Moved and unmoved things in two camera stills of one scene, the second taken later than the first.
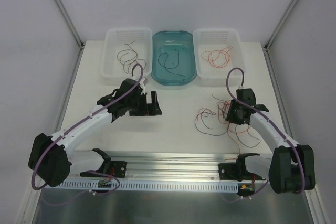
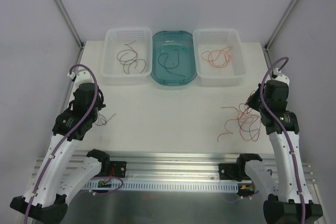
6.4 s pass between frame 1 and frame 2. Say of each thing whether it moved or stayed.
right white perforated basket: stayed
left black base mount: stayed
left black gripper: moved
